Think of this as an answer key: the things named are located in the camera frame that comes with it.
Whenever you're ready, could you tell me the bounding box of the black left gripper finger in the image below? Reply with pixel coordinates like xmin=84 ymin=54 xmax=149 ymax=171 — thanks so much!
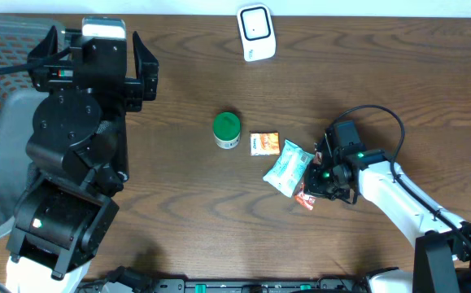
xmin=27 ymin=26 xmax=58 ymax=61
xmin=133 ymin=31 xmax=159 ymax=101

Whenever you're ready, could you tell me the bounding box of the red chocolate wafer pack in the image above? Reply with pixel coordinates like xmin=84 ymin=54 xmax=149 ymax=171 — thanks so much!
xmin=294 ymin=151 xmax=323 ymax=211

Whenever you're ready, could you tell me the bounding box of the mint wet wipes pack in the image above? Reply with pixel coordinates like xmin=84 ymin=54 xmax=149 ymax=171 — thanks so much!
xmin=263 ymin=140 xmax=314 ymax=198

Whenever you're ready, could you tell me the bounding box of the orange snack packet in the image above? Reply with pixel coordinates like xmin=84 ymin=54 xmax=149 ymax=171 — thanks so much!
xmin=250 ymin=133 xmax=280 ymax=156

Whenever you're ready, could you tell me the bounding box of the green lid jar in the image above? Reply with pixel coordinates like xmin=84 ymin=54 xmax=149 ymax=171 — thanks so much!
xmin=212 ymin=112 xmax=241 ymax=150

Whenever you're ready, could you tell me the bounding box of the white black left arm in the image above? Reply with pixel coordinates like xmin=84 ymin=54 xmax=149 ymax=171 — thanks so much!
xmin=6 ymin=30 xmax=159 ymax=292

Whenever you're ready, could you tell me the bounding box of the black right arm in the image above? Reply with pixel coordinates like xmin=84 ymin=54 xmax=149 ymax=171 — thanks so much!
xmin=304 ymin=120 xmax=471 ymax=292

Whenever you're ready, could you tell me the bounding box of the grey plastic basket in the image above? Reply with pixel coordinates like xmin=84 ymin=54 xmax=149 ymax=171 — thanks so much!
xmin=0 ymin=15 xmax=65 ymax=238

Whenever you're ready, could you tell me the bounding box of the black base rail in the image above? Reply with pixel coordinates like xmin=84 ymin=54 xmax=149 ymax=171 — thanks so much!
xmin=78 ymin=278 xmax=366 ymax=293

